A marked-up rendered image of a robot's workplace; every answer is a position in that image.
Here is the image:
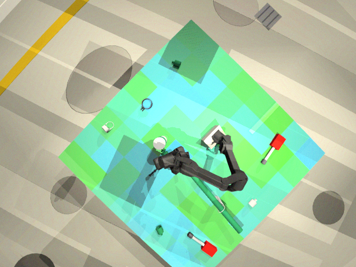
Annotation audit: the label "dark green cylinder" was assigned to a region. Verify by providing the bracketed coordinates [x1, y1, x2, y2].
[156, 225, 164, 236]
[191, 177, 243, 234]
[172, 60, 181, 68]

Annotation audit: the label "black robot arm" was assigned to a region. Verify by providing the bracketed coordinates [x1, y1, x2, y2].
[158, 130, 248, 192]

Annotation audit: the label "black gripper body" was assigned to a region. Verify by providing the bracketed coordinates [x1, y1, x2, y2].
[153, 146, 185, 170]

